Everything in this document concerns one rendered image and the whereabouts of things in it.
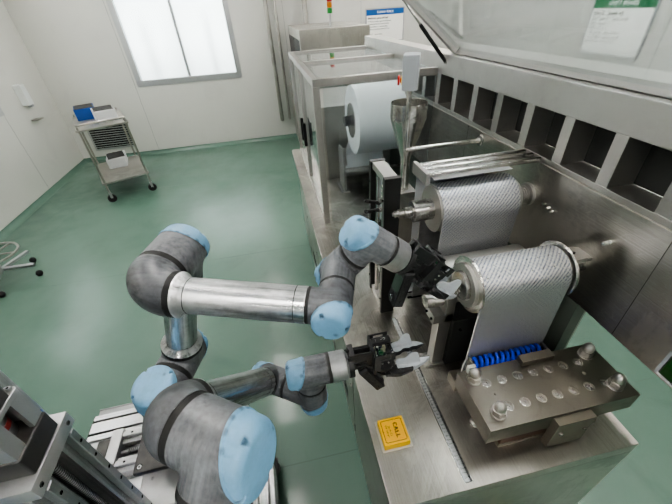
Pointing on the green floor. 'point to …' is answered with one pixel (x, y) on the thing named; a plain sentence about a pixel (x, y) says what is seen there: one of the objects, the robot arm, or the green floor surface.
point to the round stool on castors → (14, 259)
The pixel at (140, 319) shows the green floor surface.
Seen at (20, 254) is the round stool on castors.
